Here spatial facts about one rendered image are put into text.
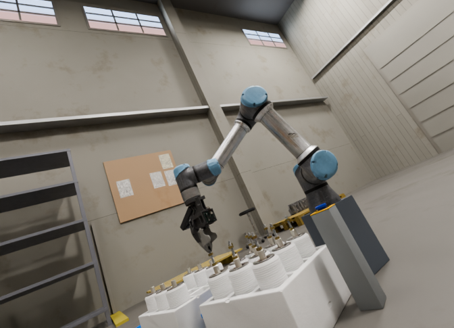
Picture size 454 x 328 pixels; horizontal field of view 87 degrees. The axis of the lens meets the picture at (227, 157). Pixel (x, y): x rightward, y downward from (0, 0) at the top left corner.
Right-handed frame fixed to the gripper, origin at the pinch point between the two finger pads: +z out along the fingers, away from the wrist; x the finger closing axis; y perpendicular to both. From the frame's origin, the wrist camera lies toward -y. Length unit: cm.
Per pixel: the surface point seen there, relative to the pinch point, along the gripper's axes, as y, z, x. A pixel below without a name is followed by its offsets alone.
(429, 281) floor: 59, 35, 24
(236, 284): 12.4, 13.5, -5.9
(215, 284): 1.8, 11.9, -4.5
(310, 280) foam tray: 32.5, 20.7, 4.5
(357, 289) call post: 42, 29, 12
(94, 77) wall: -282, -376, 155
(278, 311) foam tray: 27.0, 21.7, -10.2
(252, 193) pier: -177, -54, 348
